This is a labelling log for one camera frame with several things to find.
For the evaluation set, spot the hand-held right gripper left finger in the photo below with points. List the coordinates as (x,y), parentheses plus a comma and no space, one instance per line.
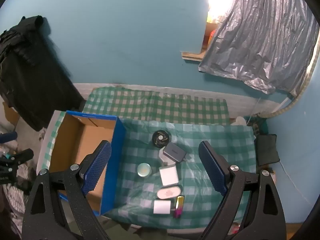
(97,167)

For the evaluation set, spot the green checked fabric cloth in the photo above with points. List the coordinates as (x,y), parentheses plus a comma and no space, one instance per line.
(155,107)

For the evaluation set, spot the grey charger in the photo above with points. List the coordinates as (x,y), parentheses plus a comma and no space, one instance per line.
(173,151)

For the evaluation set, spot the striped cloth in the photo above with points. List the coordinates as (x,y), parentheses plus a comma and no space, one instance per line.
(17,197)

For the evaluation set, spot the cardboard sheet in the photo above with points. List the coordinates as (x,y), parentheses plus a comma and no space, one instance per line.
(11,113)

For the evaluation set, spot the dark square cushion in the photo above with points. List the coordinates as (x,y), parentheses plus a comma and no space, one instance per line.
(267,150)

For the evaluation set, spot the white plastic object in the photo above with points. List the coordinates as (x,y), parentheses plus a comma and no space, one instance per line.
(238,120)

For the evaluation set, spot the white octagonal case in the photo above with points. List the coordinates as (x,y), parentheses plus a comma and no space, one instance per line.
(163,158)

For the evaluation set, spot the blue cardboard box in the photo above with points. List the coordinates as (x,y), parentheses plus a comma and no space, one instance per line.
(75,142)

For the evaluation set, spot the green checked plastic tablecloth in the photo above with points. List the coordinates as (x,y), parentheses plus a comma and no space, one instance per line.
(232,142)

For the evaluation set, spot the small white charger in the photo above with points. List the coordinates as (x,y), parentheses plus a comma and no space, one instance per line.
(162,206)

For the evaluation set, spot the silver foil curtain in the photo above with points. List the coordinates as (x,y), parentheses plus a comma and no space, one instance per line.
(262,42)

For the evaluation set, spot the gold and purple lighter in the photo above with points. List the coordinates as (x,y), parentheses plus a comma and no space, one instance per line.
(179,207)

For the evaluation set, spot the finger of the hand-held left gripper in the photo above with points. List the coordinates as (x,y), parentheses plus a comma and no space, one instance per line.
(23,155)

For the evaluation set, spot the black round tin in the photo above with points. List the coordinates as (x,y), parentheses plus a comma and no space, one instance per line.
(160,138)

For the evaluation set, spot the large white charger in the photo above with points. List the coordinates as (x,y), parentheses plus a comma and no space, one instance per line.
(169,176)

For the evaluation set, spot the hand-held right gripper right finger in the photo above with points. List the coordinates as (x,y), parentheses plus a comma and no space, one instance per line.
(212,167)

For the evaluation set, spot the mint green round tin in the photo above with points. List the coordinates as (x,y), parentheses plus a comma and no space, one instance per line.
(144,170)

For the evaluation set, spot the black hanging cloth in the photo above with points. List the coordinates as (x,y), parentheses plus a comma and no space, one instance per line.
(32,80)

